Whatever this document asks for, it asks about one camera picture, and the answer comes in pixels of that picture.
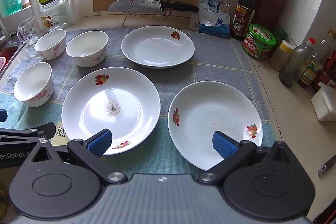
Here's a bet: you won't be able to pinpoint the amber jar yellow lid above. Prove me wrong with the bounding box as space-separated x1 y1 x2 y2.
269 40 295 72

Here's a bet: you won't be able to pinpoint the dark jar green cap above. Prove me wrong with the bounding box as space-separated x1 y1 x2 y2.
273 26 290 56

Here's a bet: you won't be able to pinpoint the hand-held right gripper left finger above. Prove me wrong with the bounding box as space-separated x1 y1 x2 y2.
31 129 127 186

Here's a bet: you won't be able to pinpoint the glass oil bottle red cap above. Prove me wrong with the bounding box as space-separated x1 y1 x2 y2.
279 37 317 87

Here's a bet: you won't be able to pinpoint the dark vinegar bottle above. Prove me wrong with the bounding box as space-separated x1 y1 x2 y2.
230 0 260 41

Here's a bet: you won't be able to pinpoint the white plate with food residue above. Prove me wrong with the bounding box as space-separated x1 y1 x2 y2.
61 67 161 156

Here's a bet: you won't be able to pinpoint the glass jar black lid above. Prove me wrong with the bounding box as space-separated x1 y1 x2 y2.
39 0 70 30

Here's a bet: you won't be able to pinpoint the white blue salt bag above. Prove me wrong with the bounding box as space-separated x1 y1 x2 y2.
196 0 231 38

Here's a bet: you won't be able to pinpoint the white plate fruit print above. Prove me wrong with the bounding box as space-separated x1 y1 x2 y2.
168 81 263 171
121 25 195 69

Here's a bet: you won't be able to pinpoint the white bowl pink flowers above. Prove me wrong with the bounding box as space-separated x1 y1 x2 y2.
66 30 109 68
13 62 54 107
34 29 67 60

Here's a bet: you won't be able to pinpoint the clear bottle brown cap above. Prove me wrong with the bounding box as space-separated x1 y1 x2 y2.
319 28 336 62

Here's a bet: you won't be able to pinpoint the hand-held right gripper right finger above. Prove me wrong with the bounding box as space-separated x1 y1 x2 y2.
197 131 292 186

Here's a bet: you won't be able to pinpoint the metal utensil handle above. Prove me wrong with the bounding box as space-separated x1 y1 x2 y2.
318 153 336 178

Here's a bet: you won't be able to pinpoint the red condiment bottle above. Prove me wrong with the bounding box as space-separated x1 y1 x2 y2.
312 56 336 94

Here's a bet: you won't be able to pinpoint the white plastic container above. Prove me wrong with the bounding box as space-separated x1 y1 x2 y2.
311 82 336 122

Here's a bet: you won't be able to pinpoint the short clear plastic roll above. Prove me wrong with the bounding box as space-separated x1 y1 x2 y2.
25 0 46 30

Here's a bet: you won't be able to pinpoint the dark wooden knife block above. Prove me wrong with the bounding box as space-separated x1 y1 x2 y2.
256 0 289 33

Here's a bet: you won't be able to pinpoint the metal sink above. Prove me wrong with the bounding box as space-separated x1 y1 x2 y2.
0 42 19 77

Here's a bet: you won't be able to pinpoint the green lid sauce jar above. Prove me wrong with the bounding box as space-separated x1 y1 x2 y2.
241 24 277 61

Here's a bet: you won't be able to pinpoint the green label condiment bottle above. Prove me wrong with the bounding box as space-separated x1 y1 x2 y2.
298 52 325 89

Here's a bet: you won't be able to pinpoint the grey green checked mat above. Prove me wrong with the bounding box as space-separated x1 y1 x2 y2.
0 26 276 180

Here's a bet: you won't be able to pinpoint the kitchen knife black handle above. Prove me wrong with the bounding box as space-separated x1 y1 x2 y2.
108 0 200 14

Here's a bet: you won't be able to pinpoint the clear glass mug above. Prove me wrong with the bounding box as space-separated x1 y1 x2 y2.
17 16 40 46

